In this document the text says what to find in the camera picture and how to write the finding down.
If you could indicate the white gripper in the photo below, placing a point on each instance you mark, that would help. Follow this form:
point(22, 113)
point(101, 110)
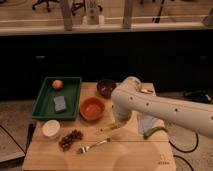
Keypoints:
point(120, 120)

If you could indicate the yellow banana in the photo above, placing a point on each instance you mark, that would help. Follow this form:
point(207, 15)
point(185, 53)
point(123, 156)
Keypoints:
point(109, 127)

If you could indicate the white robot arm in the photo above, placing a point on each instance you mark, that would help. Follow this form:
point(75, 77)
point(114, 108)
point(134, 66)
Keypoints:
point(127, 97)

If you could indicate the red bowl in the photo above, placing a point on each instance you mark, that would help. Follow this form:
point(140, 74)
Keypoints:
point(92, 109)

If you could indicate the dark maroon bowl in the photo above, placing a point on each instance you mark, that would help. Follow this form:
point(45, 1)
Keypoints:
point(105, 87)

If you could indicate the light blue cloth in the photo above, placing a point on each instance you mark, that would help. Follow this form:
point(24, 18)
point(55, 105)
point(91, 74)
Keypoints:
point(145, 122)

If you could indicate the green pepper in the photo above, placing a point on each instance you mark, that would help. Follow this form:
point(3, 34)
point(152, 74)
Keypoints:
point(151, 131)

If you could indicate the silver fork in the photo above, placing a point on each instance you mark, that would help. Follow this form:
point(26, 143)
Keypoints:
point(85, 149)

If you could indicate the bunch of dark grapes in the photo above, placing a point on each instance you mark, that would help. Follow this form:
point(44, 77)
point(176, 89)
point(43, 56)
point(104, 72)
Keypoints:
point(66, 142)

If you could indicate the grey sponge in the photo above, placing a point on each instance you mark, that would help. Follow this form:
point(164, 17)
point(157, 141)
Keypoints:
point(59, 104)

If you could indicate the green plastic tray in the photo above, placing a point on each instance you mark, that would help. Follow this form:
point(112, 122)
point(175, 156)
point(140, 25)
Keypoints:
point(44, 106)

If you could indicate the white cup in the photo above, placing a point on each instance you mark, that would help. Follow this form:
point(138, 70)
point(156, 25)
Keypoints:
point(51, 129)

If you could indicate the orange fruit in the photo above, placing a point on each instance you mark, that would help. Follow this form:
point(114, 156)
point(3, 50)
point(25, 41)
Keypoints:
point(57, 84)

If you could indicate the dark blue device on floor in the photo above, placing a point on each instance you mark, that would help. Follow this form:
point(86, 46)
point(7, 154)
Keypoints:
point(198, 96)

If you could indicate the black office chair base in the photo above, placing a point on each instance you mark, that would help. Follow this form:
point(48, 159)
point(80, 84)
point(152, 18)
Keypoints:
point(47, 2)

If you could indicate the black handled utensil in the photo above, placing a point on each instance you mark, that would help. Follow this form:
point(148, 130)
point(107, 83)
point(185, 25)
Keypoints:
point(146, 91)

